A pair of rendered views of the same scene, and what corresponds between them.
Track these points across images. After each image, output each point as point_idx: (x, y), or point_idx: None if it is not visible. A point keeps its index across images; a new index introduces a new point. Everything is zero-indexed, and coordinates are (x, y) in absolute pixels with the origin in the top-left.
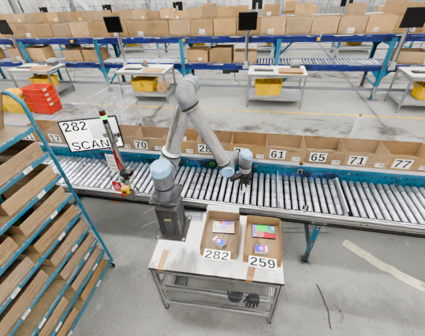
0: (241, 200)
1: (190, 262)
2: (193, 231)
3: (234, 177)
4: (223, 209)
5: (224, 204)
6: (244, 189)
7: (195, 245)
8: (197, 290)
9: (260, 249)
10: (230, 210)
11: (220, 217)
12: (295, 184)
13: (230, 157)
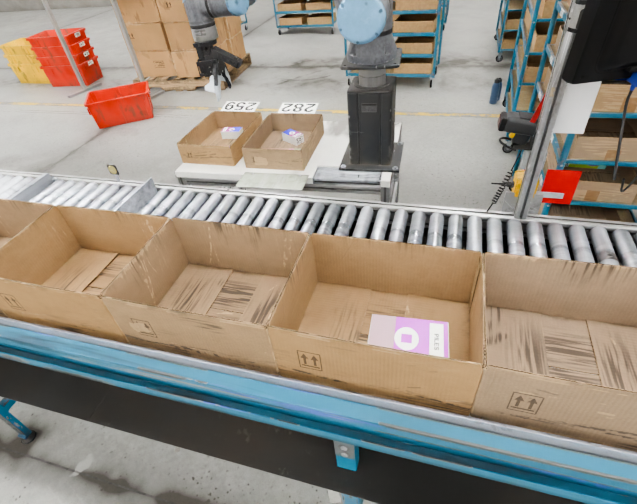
0: (223, 199)
1: (339, 127)
2: (335, 153)
3: (230, 54)
4: (269, 182)
5: (264, 192)
6: (221, 76)
7: (331, 141)
8: None
9: (233, 128)
10: (256, 181)
11: (280, 164)
12: None
13: None
